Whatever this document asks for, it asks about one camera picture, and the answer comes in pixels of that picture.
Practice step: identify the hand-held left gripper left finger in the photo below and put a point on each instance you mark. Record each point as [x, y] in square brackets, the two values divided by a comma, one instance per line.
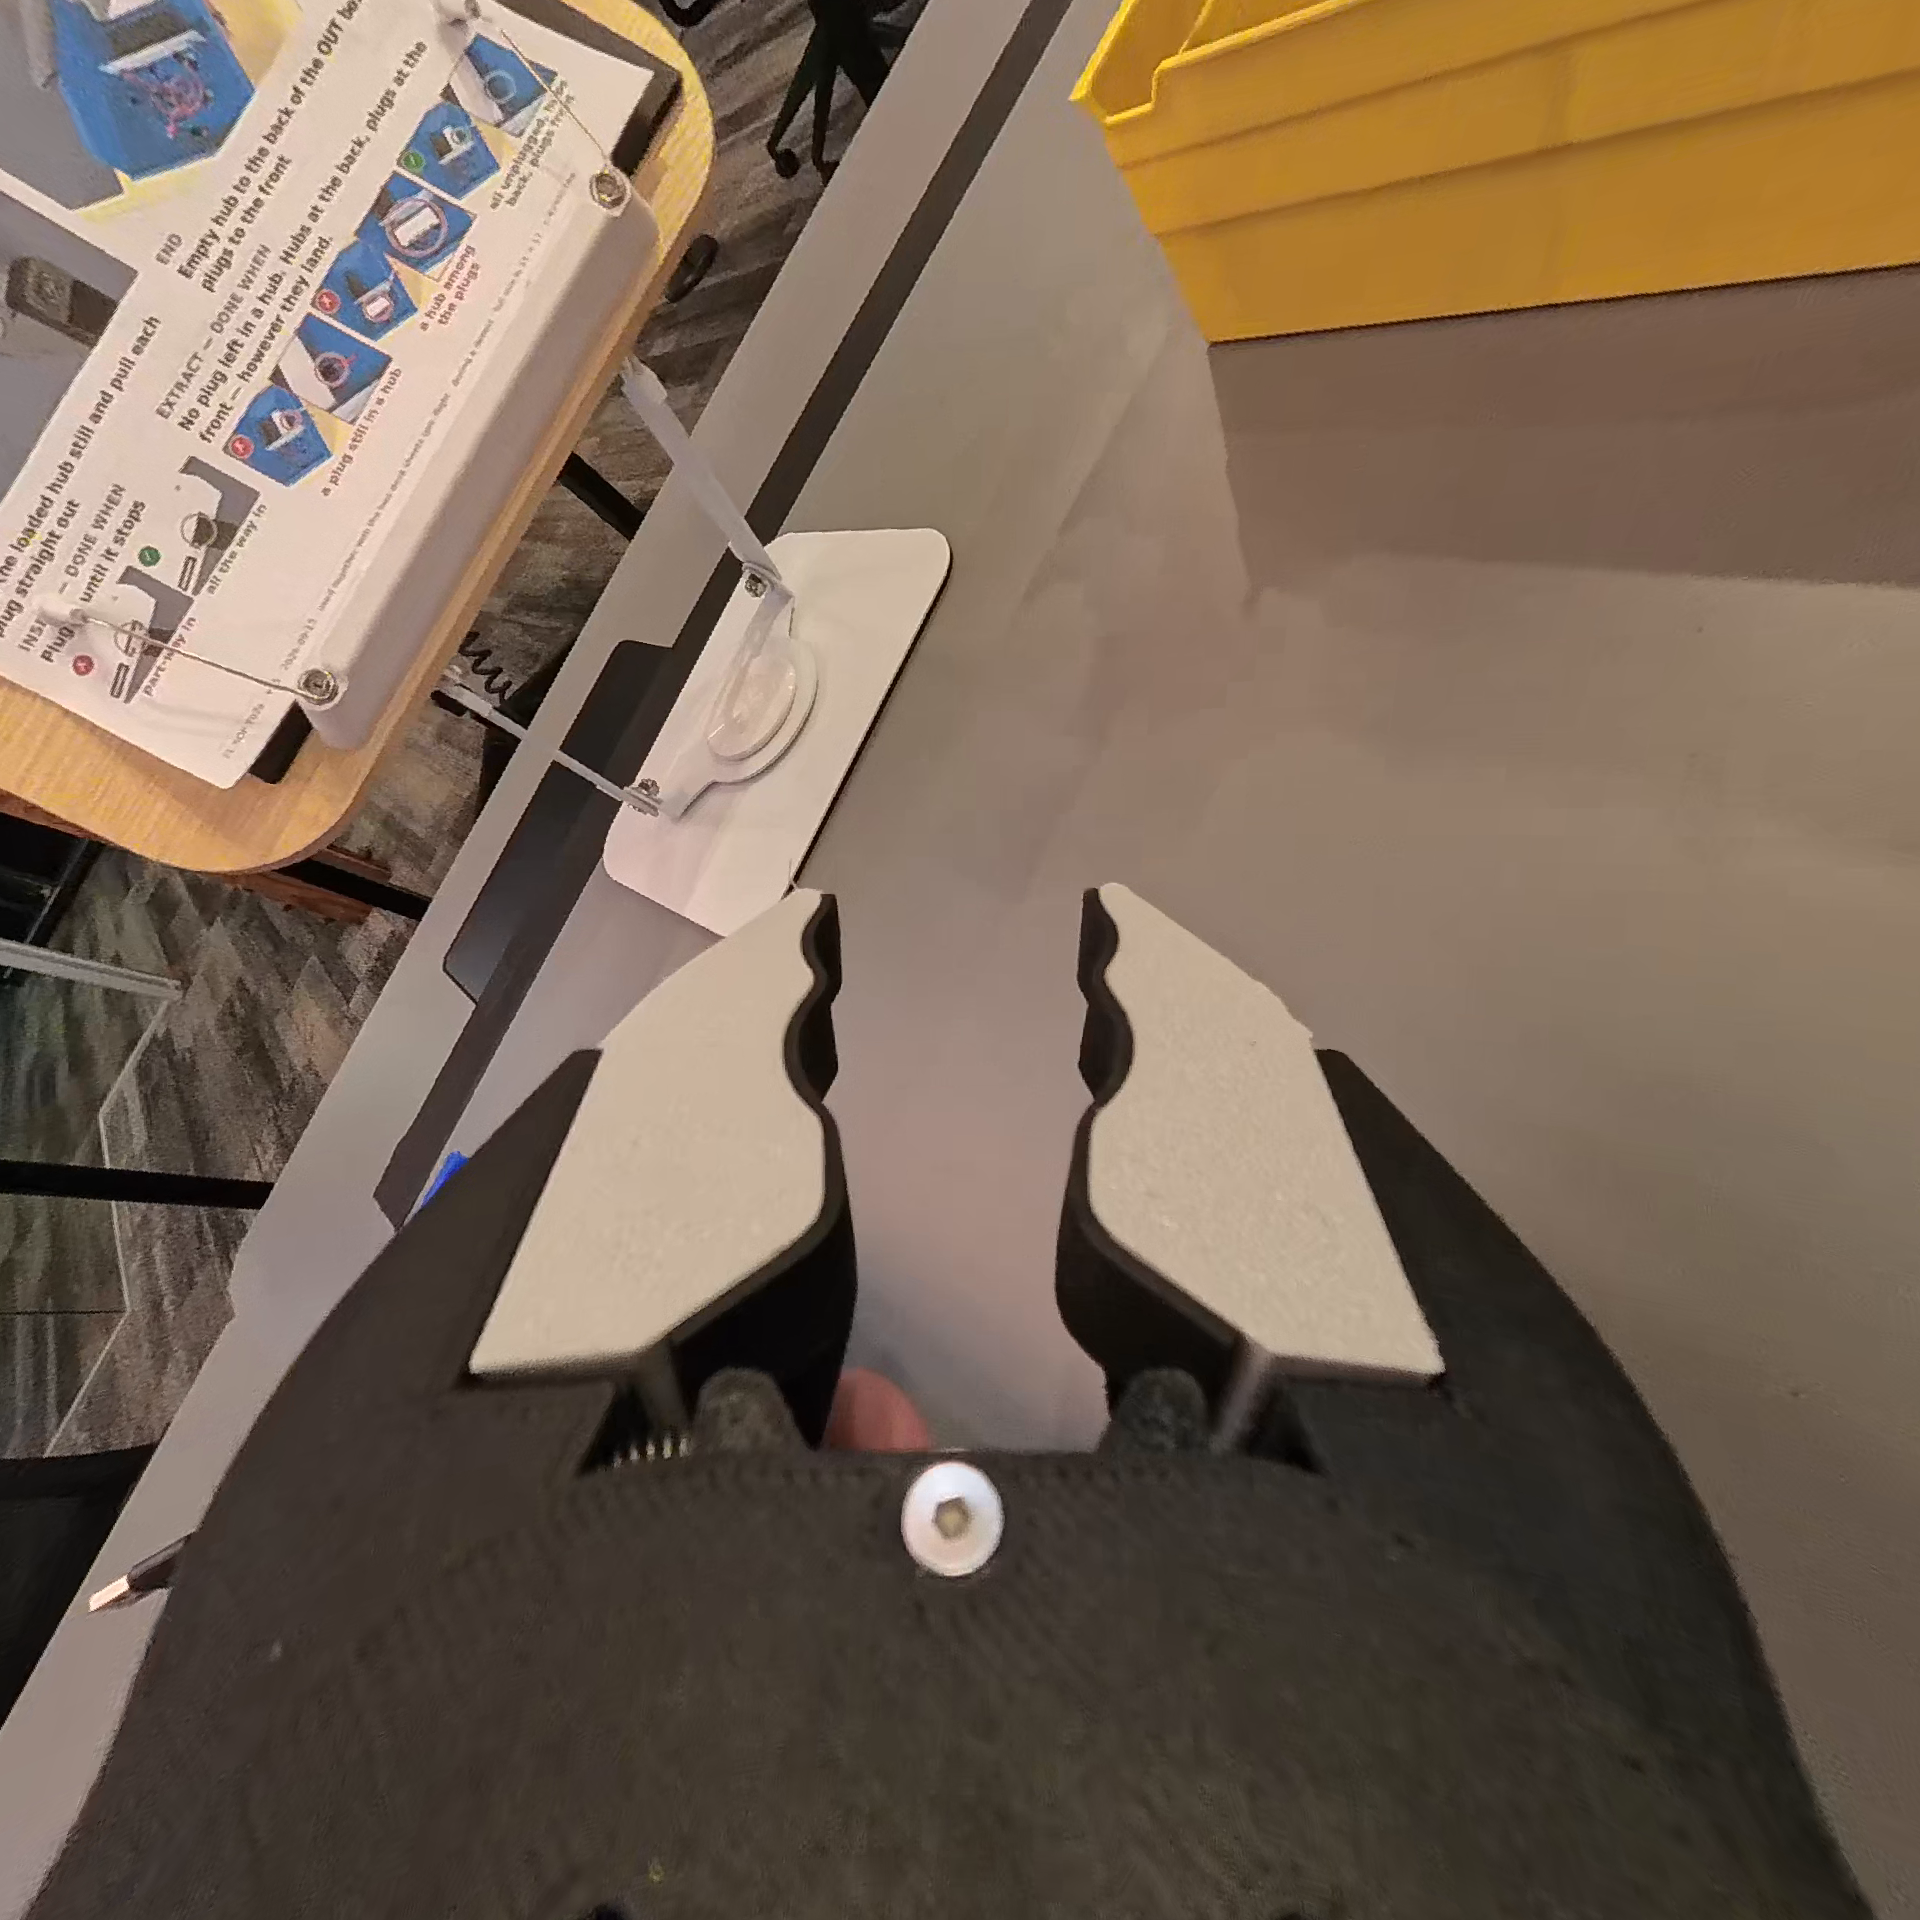
[675, 1171]

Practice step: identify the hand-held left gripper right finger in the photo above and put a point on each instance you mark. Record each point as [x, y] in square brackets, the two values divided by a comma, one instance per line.
[1244, 1185]

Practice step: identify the person's left hand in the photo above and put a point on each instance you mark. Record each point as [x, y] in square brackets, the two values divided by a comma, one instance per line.
[879, 1414]

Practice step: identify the white sheet stand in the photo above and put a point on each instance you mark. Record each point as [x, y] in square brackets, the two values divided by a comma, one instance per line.
[855, 629]

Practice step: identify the light wooden side table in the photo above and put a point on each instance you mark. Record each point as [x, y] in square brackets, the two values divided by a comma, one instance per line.
[149, 811]

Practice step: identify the printed instruction sheet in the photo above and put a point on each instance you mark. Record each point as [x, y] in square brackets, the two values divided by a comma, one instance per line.
[301, 301]

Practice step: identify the yellow plastic bin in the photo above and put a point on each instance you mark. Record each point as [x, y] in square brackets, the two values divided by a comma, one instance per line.
[1501, 181]

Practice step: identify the black office chair base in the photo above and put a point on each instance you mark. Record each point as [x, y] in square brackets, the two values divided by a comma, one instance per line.
[820, 67]

